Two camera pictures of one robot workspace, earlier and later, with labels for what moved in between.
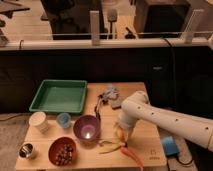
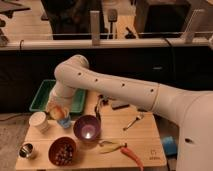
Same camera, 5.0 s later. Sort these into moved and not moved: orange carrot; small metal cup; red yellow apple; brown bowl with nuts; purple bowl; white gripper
Moved: white gripper; red yellow apple
Not moved: purple bowl; brown bowl with nuts; orange carrot; small metal cup
